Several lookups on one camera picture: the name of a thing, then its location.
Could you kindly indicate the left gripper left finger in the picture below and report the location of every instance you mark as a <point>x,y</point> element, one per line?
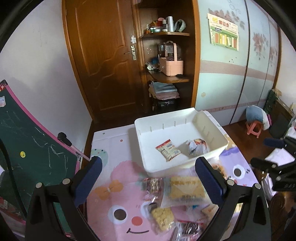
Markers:
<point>84,180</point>

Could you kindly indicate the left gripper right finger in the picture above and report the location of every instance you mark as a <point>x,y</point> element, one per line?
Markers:
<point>212,180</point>

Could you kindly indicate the large yellow cracker pack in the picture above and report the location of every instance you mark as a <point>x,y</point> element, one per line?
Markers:
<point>184,191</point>

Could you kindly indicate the white snack packet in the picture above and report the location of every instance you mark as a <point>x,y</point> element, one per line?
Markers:
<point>197,147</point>

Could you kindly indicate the dark dried fruit zip bag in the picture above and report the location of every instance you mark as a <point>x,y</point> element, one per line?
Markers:
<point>187,230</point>

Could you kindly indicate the red white cookies pack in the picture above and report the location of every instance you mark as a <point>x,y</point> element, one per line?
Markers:
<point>168,150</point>

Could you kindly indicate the small candy clear bag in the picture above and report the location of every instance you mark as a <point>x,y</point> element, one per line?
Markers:
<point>153,188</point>

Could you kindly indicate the yellow noodle snack bag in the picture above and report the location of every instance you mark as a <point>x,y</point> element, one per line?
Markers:
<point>163,218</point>

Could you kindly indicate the orange cookie tray pack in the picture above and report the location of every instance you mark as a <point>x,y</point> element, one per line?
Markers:
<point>220,168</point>

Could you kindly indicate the cartoon pink purple tablecloth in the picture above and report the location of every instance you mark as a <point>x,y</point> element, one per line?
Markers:
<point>117,206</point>

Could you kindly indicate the pink plastic stool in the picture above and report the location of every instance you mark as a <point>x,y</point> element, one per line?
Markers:
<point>254,128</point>

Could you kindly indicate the white plastic storage bin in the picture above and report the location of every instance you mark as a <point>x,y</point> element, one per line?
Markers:
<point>179,127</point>

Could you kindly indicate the blue white plush cushion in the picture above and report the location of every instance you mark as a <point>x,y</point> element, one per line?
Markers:
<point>255,113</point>

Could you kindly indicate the folded towels stack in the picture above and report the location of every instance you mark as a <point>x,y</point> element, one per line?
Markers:
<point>163,91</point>

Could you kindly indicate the brown wooden door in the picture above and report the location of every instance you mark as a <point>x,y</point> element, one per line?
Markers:
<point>98,33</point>

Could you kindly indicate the silver cylinder bottle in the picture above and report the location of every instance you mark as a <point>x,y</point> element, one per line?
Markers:
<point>170,23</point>

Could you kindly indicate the green chalkboard pink frame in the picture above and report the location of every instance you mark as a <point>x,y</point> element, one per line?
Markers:
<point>31,154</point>

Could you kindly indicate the pink handled basket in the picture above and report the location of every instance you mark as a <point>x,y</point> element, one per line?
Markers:
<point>170,59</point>

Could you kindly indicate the silver door handle lock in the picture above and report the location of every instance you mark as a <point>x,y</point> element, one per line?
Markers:
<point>132,48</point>

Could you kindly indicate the wall calendar poster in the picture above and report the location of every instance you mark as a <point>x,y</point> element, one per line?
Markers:
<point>223,32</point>

